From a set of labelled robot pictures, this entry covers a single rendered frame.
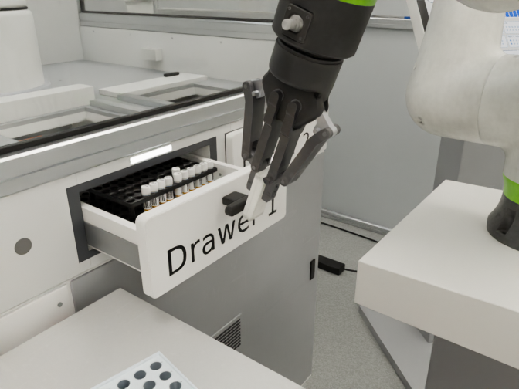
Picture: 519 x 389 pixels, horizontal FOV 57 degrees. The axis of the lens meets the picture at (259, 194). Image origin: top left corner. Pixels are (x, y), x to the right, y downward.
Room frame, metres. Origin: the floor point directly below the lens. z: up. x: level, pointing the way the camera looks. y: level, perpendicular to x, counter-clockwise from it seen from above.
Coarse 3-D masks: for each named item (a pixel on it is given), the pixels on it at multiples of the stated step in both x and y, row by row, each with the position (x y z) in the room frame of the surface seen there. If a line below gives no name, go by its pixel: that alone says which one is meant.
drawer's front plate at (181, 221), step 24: (192, 192) 0.56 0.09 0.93; (216, 192) 0.58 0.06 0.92; (240, 192) 0.62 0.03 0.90; (144, 216) 0.49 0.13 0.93; (168, 216) 0.51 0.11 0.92; (192, 216) 0.54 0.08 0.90; (216, 216) 0.57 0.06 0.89; (240, 216) 0.61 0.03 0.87; (264, 216) 0.66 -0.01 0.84; (144, 240) 0.48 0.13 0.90; (168, 240) 0.50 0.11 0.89; (192, 240) 0.54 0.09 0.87; (216, 240) 0.57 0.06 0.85; (240, 240) 0.61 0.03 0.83; (144, 264) 0.48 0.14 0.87; (192, 264) 0.53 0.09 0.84; (144, 288) 0.49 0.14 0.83; (168, 288) 0.50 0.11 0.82
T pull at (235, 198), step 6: (234, 192) 0.60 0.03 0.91; (222, 198) 0.58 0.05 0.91; (228, 198) 0.58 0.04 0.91; (234, 198) 0.58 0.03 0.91; (240, 198) 0.57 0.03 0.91; (246, 198) 0.57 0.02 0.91; (228, 204) 0.58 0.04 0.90; (234, 204) 0.56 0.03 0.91; (240, 204) 0.56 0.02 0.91; (228, 210) 0.55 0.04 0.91; (234, 210) 0.55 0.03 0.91; (240, 210) 0.56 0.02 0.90
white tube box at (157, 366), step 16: (160, 352) 0.41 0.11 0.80; (128, 368) 0.39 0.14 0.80; (144, 368) 0.39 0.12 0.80; (160, 368) 0.39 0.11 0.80; (176, 368) 0.39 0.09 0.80; (112, 384) 0.37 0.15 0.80; (128, 384) 0.37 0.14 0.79; (144, 384) 0.37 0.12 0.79; (160, 384) 0.37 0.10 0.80; (176, 384) 0.37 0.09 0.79; (192, 384) 0.37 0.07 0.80
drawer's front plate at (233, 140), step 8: (304, 128) 1.00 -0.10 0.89; (312, 128) 1.03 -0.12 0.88; (232, 136) 0.81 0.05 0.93; (240, 136) 0.83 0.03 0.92; (304, 136) 1.00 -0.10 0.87; (232, 144) 0.81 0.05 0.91; (240, 144) 0.83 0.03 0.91; (232, 152) 0.81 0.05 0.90; (240, 152) 0.83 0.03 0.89; (296, 152) 0.98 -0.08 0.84; (232, 160) 0.81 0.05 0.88; (240, 160) 0.83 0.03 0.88
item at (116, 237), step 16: (192, 160) 0.79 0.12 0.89; (224, 176) 0.75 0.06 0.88; (96, 208) 0.58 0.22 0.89; (96, 224) 0.57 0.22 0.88; (112, 224) 0.55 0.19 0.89; (128, 224) 0.54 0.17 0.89; (96, 240) 0.57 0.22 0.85; (112, 240) 0.55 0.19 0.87; (128, 240) 0.53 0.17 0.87; (112, 256) 0.55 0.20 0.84; (128, 256) 0.53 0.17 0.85
